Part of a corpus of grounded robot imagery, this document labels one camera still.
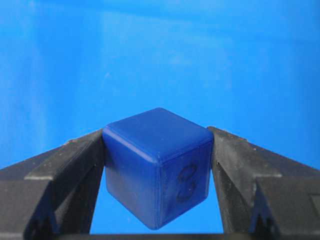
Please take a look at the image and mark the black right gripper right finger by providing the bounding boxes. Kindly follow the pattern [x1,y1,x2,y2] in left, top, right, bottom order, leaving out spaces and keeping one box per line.
[209,127,320,237]

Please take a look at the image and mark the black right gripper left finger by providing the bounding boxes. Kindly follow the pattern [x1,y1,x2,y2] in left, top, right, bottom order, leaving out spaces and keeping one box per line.
[0,130,105,237]

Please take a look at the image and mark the blue cube block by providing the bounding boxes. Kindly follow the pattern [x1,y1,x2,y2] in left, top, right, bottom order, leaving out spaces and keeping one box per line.
[102,107,214,230]

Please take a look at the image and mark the blue table mat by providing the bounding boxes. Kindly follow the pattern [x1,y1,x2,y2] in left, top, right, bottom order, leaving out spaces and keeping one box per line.
[0,0,320,235]

